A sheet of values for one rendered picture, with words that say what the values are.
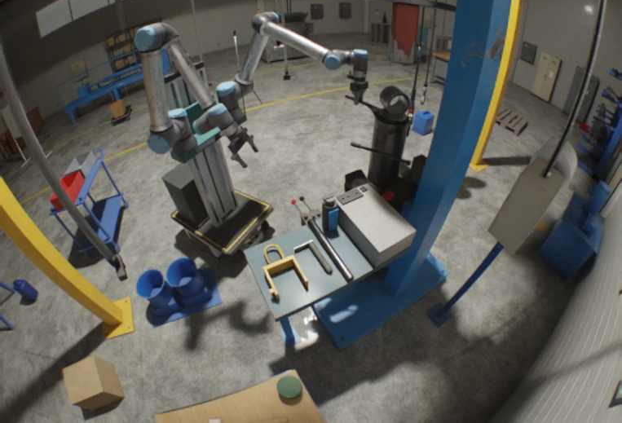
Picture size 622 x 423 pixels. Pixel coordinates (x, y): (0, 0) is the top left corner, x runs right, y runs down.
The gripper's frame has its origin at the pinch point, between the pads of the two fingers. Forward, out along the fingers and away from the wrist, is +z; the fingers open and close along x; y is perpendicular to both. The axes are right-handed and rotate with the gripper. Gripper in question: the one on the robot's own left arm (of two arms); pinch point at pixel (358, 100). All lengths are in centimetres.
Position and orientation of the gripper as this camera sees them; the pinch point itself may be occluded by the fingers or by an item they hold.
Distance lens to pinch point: 172.9
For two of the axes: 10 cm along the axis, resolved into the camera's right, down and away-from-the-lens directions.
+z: 0.3, 7.4, 6.7
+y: 6.4, 5.0, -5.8
